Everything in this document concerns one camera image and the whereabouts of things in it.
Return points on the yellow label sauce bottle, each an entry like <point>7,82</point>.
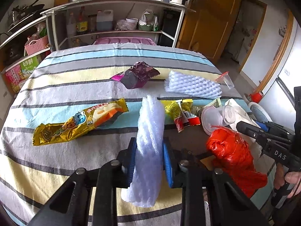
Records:
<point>81,24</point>

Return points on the purple snack wrapper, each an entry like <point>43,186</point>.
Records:
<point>141,74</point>

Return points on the white plastic tub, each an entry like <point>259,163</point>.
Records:
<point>131,24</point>

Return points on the pink cardboard box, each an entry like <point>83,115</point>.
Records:
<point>14,77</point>

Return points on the red plastic bag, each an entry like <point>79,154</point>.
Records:
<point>235,155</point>

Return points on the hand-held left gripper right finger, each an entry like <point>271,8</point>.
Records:
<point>168,166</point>

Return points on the wooden door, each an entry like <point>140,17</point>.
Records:
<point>209,21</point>

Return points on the large metal shelf rack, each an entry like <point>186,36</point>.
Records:
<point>122,3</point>

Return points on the plastic oil jug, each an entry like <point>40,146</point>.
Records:
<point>104,22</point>

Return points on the small metal shelf rack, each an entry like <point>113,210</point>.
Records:
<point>21,34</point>

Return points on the striped tablecloth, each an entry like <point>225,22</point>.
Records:
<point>70,87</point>

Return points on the pale yellow packet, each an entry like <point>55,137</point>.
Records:
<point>212,103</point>

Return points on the clear plastic cup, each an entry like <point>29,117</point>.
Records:
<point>227,81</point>

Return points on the yellow red seasoning packet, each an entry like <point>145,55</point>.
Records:
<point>173,110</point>
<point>189,116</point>

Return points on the person's right hand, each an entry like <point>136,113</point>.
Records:
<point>292,179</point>

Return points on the green cardboard box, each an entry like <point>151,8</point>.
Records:
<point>29,66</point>

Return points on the black pans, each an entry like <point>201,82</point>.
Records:
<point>25,14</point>

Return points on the pink woven basket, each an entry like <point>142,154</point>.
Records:
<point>36,47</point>

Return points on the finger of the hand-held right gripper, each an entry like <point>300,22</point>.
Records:
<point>277,128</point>
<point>249,129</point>

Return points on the gold snack wrapper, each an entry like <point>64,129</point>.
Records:
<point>70,127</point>

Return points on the white tissue paper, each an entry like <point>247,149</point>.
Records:
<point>242,115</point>

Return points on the white foam fruit net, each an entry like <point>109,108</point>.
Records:
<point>150,131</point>
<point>192,84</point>

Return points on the white fridge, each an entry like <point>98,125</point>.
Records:
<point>287,58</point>

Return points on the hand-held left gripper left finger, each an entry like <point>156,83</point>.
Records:
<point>132,161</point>

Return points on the red plastic item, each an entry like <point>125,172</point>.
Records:
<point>256,97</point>

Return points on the pink storage box lid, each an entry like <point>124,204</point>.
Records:
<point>124,41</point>

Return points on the white round bin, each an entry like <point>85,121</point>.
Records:
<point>261,113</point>

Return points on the white plastic lid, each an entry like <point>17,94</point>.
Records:
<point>209,120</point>

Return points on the green bowl with bags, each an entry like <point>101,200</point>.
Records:
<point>148,23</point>

